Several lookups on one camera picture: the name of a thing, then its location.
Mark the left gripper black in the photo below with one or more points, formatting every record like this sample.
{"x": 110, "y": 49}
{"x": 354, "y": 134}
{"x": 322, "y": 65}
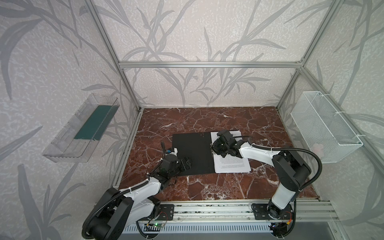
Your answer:
{"x": 182, "y": 163}

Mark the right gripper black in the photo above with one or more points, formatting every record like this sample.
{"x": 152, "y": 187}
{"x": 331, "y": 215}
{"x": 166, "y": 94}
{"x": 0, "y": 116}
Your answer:
{"x": 218, "y": 147}

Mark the printed sheet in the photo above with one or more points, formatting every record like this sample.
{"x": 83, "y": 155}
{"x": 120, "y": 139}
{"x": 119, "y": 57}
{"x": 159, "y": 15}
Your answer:
{"x": 230, "y": 164}

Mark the folder white cover black inside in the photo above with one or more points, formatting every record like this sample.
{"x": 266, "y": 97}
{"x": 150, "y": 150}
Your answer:
{"x": 197, "y": 147}

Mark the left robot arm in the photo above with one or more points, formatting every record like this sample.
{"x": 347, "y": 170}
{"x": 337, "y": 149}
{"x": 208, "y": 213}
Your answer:
{"x": 118, "y": 208}

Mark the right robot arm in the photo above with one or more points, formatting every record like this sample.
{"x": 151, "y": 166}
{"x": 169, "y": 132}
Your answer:
{"x": 290, "y": 167}

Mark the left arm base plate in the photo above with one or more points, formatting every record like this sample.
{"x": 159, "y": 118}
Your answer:
{"x": 163, "y": 212}

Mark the aluminium front rail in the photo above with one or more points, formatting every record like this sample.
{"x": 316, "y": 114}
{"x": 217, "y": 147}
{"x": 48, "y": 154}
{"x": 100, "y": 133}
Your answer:
{"x": 244, "y": 211}

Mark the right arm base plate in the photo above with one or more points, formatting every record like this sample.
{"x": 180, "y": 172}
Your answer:
{"x": 271, "y": 212}

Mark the white wire mesh basket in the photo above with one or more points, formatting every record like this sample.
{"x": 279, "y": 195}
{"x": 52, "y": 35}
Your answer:
{"x": 323, "y": 128}

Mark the clear plastic wall tray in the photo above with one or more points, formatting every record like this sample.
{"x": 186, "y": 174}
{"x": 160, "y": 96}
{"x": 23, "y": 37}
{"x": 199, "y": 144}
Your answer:
{"x": 79, "y": 138}

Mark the aluminium frame horizontal bar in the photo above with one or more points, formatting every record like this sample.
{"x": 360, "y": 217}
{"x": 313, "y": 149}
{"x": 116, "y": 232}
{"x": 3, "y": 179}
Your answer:
{"x": 189, "y": 64}

